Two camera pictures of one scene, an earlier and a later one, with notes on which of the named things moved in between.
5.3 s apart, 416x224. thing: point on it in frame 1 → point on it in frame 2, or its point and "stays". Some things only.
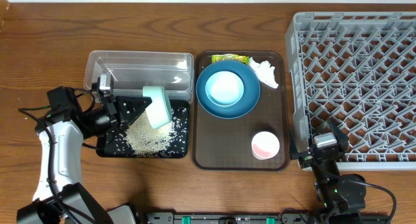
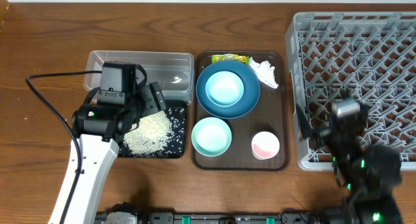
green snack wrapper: (228, 56) stays
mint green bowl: (160, 110) → (211, 136)
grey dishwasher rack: (358, 69) stays
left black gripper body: (99, 123) → (152, 100)
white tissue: (265, 73) stays
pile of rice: (147, 141) stays
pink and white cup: (264, 145) stays
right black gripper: (307, 158) → (305, 124)
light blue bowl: (224, 88) stays
